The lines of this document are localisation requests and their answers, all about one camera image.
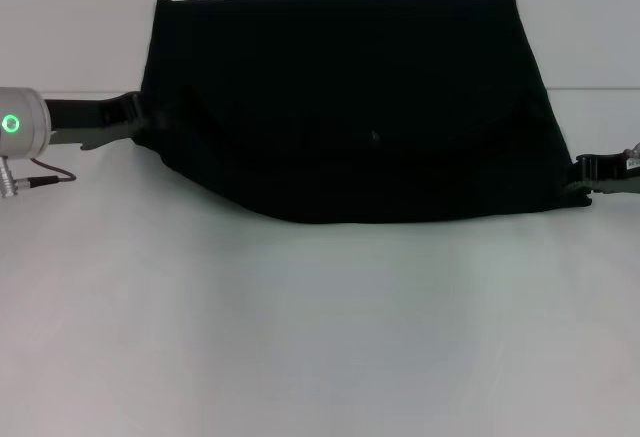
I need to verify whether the black cable with silver plug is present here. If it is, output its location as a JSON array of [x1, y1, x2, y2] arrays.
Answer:
[[0, 155, 78, 200]]

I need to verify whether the black t-shirt with FREE print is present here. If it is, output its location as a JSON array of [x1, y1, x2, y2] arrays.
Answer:
[[130, 0, 594, 226]]

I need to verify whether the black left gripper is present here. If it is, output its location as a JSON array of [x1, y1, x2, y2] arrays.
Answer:
[[42, 90, 169, 154]]

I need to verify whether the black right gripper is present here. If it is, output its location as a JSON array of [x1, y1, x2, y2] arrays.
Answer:
[[562, 153, 640, 205]]

